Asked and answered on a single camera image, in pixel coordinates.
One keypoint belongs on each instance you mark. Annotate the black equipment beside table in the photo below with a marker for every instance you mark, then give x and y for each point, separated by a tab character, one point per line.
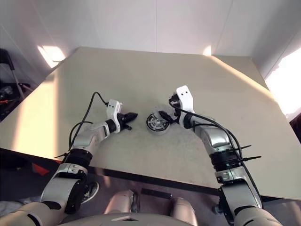
9	91

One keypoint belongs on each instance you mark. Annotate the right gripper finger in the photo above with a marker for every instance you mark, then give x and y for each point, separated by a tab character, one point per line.
172	100
165	116

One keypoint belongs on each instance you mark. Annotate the black patterned sneaker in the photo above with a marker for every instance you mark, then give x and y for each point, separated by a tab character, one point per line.
90	191

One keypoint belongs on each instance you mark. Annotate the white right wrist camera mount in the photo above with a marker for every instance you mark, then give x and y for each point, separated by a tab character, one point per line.
185	99

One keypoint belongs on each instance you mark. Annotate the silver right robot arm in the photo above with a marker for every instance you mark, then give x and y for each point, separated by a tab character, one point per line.
216	139

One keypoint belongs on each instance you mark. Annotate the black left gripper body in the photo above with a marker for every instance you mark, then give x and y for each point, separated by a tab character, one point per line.
122	121

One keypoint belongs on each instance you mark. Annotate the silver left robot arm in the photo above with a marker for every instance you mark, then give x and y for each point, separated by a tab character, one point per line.
84	139

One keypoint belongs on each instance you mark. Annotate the red object under table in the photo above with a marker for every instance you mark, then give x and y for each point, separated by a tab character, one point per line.
41	169

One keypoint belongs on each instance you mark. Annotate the black bar under table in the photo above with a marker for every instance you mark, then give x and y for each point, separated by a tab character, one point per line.
155	193

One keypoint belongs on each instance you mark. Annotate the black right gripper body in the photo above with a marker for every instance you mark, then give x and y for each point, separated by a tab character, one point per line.
176	115

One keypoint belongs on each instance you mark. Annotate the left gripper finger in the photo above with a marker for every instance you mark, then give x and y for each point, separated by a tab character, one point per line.
129	120
131	115

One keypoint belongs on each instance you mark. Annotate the black round cap disc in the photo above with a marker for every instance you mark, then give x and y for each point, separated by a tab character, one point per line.
156	123

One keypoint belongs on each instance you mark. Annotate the beige robot torso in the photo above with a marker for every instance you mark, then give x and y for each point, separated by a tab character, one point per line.
101	220

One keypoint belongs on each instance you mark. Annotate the beige rounded robot leg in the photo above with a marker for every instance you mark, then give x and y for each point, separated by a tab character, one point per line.
184	212
121	201

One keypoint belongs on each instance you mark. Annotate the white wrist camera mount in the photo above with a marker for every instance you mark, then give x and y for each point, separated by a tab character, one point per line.
185	99
113	108

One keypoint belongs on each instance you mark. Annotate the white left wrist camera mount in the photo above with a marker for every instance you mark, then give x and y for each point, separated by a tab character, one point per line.
113	108

